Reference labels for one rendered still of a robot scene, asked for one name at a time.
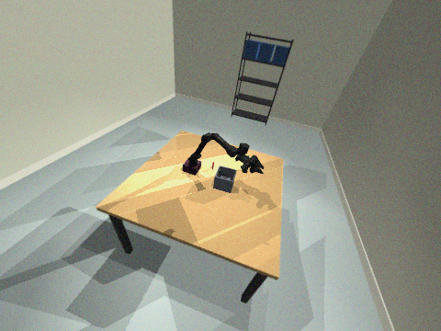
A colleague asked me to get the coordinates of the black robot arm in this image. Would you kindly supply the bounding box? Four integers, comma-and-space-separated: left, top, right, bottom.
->
188, 133, 250, 174

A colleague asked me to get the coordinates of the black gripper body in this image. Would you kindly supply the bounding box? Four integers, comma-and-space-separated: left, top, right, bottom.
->
243, 155, 257, 173

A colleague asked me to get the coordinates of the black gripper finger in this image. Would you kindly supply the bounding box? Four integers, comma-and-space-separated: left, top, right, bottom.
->
253, 166, 264, 174
252, 158, 264, 169

